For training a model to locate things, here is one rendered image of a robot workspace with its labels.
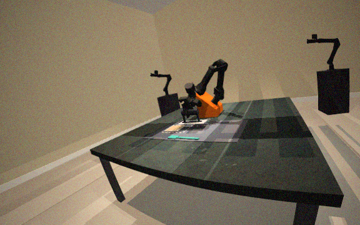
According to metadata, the cream square tile with dark blue centre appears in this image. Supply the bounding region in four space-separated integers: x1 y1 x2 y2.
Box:
164 125 186 132

